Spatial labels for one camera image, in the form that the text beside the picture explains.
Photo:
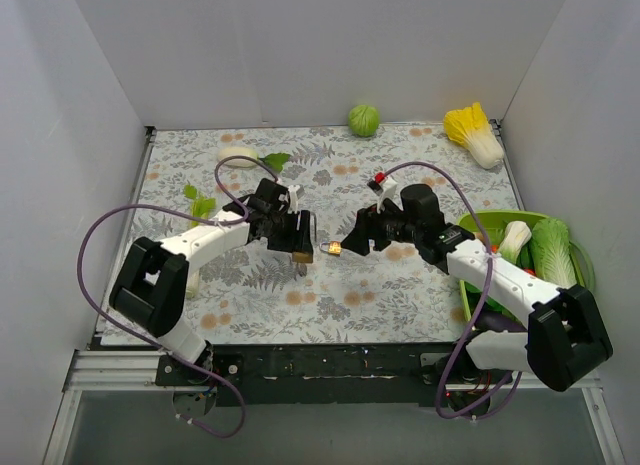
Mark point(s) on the large brass padlock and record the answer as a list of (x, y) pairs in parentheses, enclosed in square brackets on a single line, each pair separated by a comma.
[(304, 237)]

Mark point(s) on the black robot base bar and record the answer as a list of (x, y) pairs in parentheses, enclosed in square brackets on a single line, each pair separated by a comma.
[(332, 373)]

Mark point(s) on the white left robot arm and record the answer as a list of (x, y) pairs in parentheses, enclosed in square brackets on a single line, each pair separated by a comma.
[(150, 289)]

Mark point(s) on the green toy napa cabbage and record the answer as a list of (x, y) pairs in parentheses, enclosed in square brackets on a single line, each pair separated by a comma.
[(551, 253)]

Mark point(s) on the yellow toy napa cabbage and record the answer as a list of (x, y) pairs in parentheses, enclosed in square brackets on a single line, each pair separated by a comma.
[(469, 128)]

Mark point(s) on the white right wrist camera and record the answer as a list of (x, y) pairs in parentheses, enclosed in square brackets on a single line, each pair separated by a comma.
[(384, 188)]

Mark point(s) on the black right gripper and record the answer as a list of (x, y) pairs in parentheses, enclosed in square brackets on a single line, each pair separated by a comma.
[(376, 227)]

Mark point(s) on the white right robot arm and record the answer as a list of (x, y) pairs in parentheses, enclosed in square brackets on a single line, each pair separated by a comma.
[(564, 337)]

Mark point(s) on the green toy celery stalk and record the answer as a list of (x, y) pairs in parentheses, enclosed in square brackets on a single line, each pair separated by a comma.
[(201, 206)]

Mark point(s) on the floral table mat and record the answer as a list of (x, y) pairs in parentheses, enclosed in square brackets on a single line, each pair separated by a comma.
[(251, 295)]

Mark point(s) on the toy bok choy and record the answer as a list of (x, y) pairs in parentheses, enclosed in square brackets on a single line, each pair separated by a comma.
[(516, 235)]

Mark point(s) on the green plastic basket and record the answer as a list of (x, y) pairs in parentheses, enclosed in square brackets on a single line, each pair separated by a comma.
[(495, 223)]

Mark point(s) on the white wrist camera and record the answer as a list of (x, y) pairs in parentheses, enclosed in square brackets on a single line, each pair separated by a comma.
[(384, 188), (292, 198)]

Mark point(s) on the purple toy eggplant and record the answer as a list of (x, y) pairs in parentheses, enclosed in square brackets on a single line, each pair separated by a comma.
[(489, 320)]

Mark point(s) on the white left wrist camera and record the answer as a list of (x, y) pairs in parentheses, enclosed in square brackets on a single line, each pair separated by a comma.
[(292, 198)]

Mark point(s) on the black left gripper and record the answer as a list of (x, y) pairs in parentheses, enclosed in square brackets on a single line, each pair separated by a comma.
[(304, 233)]

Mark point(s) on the white toy radish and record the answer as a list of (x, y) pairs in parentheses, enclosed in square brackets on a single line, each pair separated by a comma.
[(243, 157)]

